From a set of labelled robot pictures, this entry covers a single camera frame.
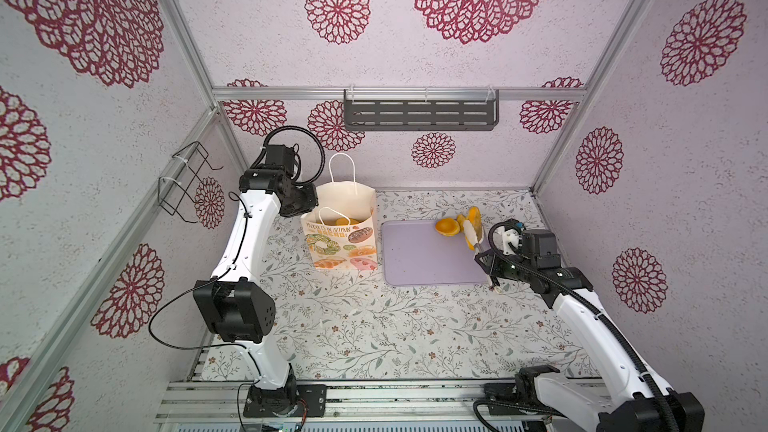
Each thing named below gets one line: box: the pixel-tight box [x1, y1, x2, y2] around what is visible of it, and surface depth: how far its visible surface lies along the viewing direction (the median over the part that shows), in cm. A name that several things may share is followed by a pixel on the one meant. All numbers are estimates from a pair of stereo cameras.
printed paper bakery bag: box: [301, 155, 378, 270], surface depth 89 cm
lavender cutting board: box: [382, 220, 488, 286], surface depth 101 cm
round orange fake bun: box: [435, 217, 461, 237], surface depth 106 cm
